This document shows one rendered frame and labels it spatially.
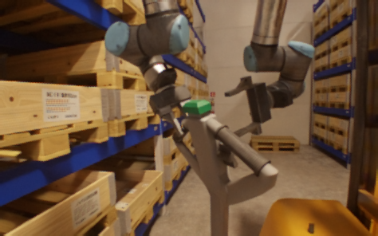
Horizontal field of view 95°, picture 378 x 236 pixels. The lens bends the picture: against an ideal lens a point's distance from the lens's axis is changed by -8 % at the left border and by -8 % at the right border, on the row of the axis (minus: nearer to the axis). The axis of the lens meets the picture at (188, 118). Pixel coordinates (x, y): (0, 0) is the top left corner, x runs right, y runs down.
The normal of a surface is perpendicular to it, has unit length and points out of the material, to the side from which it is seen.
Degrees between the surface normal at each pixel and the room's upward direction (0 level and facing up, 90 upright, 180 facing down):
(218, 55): 90
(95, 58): 90
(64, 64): 90
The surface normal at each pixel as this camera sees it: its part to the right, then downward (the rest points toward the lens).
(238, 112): -0.24, 0.10
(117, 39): -0.43, -0.06
